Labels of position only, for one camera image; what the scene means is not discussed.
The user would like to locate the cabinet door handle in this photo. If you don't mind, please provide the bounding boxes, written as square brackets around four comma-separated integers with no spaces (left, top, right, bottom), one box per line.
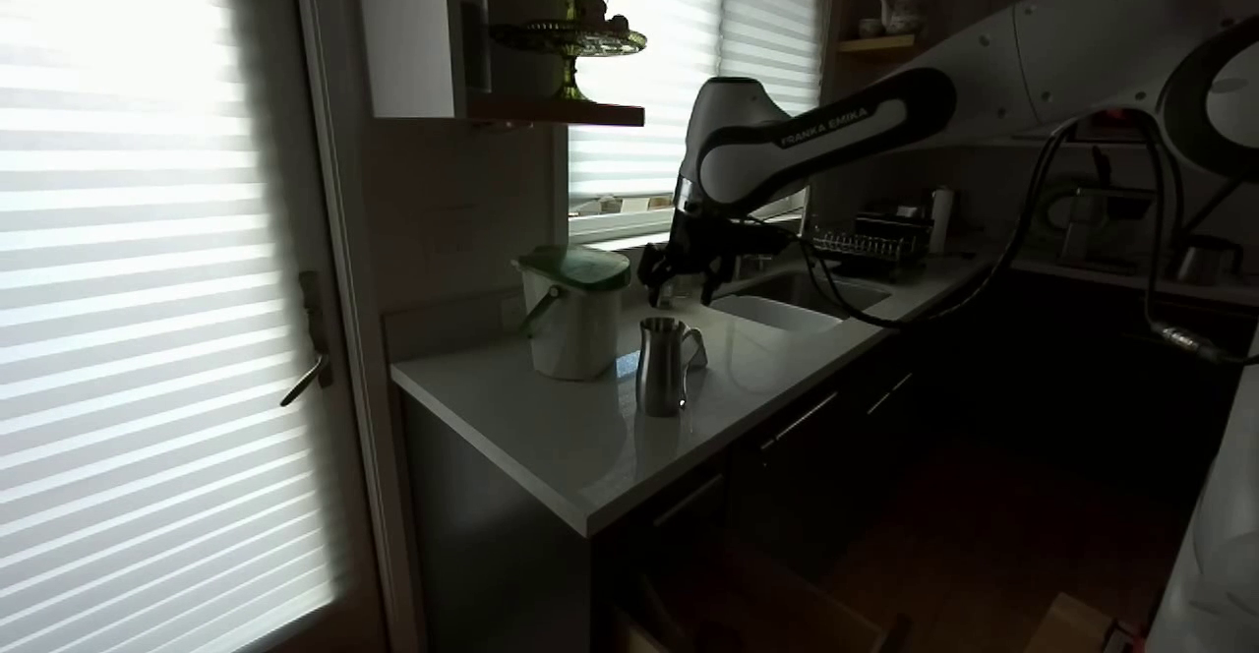
[758,391,840,450]
[867,372,915,417]

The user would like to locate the silver metal pitcher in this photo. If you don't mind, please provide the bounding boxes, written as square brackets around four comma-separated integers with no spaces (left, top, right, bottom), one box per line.
[635,316,709,419]

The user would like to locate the open drawer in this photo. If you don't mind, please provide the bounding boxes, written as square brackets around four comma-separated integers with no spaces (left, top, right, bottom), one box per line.
[608,533,913,653]

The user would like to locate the window with white blinds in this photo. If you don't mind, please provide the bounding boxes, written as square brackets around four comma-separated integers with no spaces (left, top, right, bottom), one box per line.
[568,0,829,243]

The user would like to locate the white bin with green lid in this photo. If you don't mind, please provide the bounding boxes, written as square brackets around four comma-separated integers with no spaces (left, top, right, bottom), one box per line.
[510,244,633,383]

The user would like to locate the wooden wall shelf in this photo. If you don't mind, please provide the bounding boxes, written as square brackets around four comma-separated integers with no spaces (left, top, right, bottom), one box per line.
[466,92,646,129]

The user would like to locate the white teapot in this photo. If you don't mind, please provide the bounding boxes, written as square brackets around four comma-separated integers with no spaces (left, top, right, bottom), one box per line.
[877,0,927,37]

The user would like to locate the dark drawer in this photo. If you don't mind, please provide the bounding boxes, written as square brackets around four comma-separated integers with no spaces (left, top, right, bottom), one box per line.
[588,451,737,585]

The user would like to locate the green glass tiered stand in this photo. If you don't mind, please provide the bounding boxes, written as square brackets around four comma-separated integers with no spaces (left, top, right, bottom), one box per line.
[489,0,649,104]

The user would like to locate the small wooden shelf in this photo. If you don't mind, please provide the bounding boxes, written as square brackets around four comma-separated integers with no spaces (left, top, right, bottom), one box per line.
[837,33,927,55]

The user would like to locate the white wall cabinet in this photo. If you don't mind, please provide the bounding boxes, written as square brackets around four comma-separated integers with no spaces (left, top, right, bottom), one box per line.
[353,0,469,122]

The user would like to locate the black dish rack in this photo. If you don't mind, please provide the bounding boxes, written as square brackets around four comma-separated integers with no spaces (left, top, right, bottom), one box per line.
[810,208,935,282]

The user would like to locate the door with white blinds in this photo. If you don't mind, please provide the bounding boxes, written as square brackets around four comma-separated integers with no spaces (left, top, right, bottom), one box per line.
[0,0,392,653]

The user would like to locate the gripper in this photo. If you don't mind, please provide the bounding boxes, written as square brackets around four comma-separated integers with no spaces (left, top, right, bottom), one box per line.
[637,212,750,311]

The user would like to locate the dark cabinet door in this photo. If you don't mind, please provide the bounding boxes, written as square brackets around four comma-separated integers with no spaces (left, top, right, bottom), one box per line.
[730,376,859,561]

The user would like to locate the drawer handle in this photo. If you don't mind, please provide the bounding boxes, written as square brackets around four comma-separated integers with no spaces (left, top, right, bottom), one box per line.
[651,474,727,529]

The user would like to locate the white sink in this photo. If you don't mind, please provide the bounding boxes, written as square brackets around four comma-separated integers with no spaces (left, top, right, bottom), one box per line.
[708,267,892,332]

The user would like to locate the cardboard box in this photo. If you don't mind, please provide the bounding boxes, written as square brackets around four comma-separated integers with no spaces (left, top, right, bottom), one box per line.
[1026,591,1119,653]

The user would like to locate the silver kettle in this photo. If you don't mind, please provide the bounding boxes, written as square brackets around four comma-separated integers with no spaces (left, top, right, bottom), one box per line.
[1174,234,1244,287]

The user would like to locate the white paper towel roll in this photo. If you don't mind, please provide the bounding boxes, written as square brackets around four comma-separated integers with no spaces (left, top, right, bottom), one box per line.
[929,186,956,257]

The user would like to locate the metal door handle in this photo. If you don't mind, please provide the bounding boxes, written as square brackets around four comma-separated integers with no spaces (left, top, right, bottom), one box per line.
[279,270,336,409]

